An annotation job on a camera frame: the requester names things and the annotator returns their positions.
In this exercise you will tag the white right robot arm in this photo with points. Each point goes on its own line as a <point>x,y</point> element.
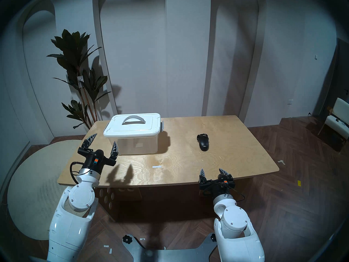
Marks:
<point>234,223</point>

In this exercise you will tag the white plant label tag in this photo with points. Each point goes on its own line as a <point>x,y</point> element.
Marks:
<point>80,81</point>

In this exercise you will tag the tall green leafy plant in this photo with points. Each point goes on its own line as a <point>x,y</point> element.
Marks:
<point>73,56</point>

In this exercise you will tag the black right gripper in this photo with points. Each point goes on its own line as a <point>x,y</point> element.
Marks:
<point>215,185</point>

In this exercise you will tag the round beige rug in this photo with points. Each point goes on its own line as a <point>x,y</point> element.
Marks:
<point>30,187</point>

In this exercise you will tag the light wooden table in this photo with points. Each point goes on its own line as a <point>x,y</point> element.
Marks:
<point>190,166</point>

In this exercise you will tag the black base knob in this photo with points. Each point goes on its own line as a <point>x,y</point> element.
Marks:
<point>213,237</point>
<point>127,239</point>

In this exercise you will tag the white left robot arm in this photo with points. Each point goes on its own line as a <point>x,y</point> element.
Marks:
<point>73,223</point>

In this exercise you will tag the white upholstered chair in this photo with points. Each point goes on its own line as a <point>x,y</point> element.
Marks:
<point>339,116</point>

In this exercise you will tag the black computer mouse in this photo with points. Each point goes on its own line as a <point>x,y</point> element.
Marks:
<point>203,143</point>

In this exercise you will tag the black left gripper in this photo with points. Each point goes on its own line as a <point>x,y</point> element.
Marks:
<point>94,160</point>

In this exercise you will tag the clear plastic storage container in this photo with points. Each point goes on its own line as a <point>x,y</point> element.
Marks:
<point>139,145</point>

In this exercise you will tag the grey metal robot base plate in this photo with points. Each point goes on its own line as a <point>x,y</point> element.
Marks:
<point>169,254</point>

